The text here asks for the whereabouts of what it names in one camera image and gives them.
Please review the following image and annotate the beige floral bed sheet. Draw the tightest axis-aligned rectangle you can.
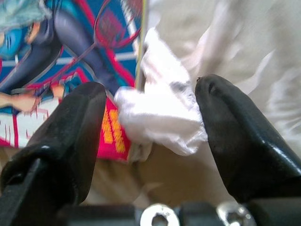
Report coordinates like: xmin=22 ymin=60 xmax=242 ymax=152
xmin=0 ymin=0 xmax=301 ymax=212

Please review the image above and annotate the white tissue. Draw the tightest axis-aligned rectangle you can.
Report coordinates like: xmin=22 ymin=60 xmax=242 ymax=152
xmin=114 ymin=27 xmax=209 ymax=163

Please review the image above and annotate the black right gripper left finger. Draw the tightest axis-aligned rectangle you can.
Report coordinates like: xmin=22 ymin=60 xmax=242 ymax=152
xmin=0 ymin=81 xmax=107 ymax=226

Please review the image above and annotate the colourful anime comic book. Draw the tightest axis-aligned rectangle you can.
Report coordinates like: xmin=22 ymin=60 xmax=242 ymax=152
xmin=0 ymin=0 xmax=148 ymax=163

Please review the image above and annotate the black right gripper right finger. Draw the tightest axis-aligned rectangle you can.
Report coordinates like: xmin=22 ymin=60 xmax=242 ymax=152
xmin=195 ymin=74 xmax=301 ymax=203

